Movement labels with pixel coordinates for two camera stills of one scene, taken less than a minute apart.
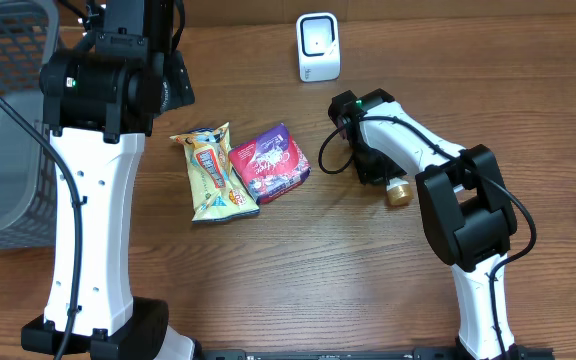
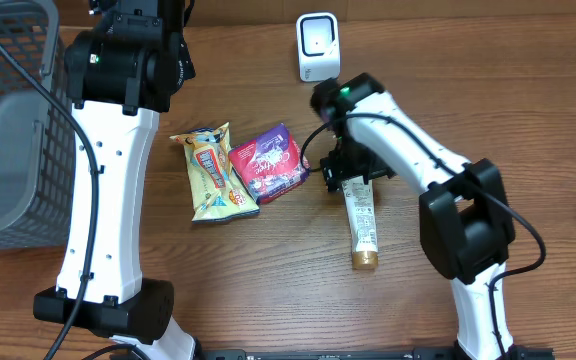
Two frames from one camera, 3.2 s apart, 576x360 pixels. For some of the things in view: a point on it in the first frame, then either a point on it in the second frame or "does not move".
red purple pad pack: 270,164 does not move
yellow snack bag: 216,194 does not move
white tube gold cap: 399,192 -> 358,201
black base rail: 378,354 does not move
